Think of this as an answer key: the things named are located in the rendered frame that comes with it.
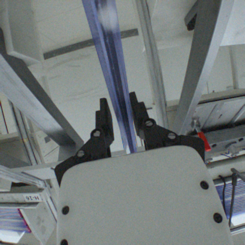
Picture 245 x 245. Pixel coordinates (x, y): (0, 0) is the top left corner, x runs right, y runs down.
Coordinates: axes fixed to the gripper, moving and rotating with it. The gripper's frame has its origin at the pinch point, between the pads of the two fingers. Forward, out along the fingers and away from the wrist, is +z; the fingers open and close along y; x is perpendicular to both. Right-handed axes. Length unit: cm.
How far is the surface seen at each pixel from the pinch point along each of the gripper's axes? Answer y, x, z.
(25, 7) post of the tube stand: -10.4, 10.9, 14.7
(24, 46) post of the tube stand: -10.4, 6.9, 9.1
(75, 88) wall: -66, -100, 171
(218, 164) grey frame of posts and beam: 41, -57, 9
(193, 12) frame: 33, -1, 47
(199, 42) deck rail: 16.3, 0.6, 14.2
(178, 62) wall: 90, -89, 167
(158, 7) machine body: 19, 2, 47
